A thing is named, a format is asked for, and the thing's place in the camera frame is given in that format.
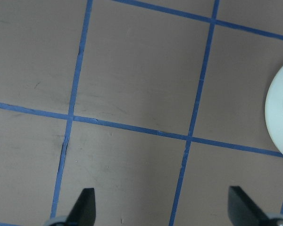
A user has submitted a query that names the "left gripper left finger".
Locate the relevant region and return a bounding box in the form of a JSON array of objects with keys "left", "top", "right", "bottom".
[{"left": 45, "top": 187, "right": 96, "bottom": 226}]

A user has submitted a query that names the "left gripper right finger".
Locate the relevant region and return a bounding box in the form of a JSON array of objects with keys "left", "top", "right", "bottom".
[{"left": 228, "top": 186, "right": 283, "bottom": 226}]

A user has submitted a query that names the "pale green steel pot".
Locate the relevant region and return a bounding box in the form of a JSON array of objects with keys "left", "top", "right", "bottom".
[{"left": 265, "top": 66, "right": 283, "bottom": 154}]

